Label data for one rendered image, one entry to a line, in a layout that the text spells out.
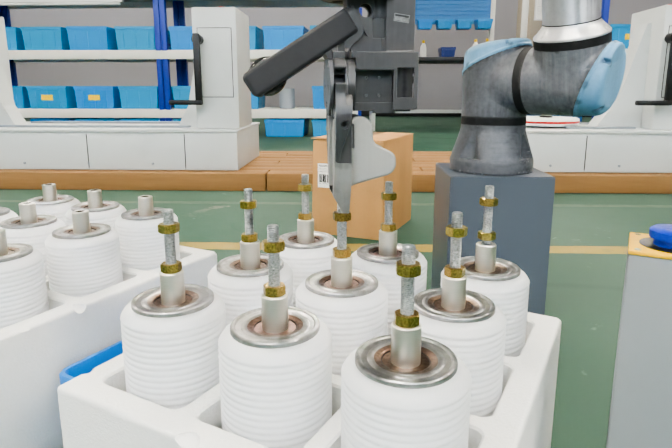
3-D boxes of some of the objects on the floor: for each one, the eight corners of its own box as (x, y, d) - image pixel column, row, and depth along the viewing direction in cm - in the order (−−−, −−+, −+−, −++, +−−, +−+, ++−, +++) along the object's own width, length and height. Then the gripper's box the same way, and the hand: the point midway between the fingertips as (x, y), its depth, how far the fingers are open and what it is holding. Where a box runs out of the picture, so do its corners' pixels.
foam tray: (292, 373, 87) (290, 266, 83) (550, 451, 68) (562, 317, 65) (73, 552, 53) (54, 386, 50) (462, 800, 35) (477, 563, 31)
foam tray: (73, 308, 112) (64, 224, 108) (222, 350, 94) (217, 251, 91) (-166, 405, 78) (-189, 287, 75) (-3, 497, 60) (-24, 348, 57)
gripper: (427, -26, 45) (419, 220, 50) (398, -5, 56) (394, 196, 60) (325, -29, 45) (326, 223, 49) (315, -6, 55) (317, 198, 59)
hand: (336, 195), depth 54 cm, fingers open, 3 cm apart
